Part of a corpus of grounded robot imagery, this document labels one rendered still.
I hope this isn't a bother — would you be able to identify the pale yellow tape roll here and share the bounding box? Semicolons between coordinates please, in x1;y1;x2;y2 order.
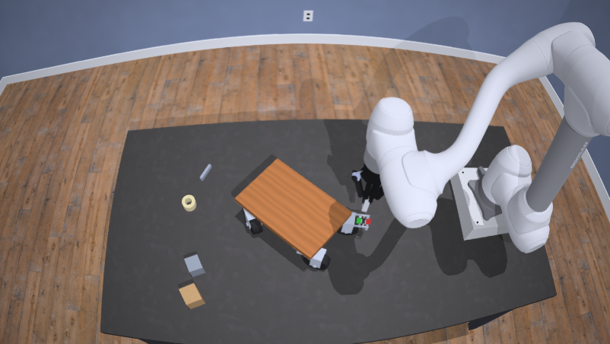
182;195;196;212

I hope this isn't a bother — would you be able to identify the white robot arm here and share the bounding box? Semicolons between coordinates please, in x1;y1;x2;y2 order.
364;22;610;253

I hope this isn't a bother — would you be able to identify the tan cardboard box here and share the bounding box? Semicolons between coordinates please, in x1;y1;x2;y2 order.
179;283;205;309

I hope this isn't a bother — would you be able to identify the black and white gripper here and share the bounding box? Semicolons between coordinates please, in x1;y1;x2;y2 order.
351;163;384;212

